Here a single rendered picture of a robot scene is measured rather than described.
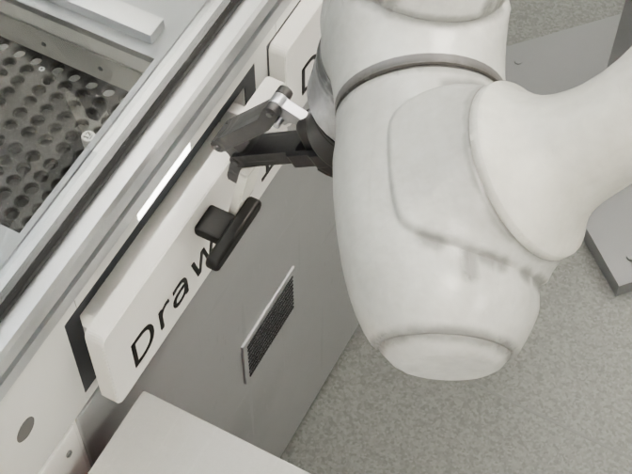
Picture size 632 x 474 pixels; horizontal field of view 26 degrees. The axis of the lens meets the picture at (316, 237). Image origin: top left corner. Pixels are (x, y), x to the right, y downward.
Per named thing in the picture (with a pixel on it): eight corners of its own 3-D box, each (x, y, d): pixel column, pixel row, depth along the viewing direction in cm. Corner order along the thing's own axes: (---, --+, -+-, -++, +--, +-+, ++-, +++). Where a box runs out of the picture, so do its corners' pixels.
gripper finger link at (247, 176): (247, 176, 107) (239, 171, 107) (235, 217, 113) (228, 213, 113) (266, 149, 108) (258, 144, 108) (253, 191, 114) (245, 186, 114)
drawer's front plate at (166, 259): (288, 155, 126) (286, 79, 117) (119, 406, 113) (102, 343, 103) (272, 148, 127) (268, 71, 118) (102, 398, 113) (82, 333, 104)
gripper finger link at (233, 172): (247, 154, 106) (214, 134, 106) (238, 185, 110) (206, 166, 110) (257, 140, 106) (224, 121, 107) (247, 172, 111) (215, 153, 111)
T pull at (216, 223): (262, 207, 114) (262, 197, 112) (217, 275, 110) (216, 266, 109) (225, 190, 115) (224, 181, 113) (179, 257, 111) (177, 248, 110)
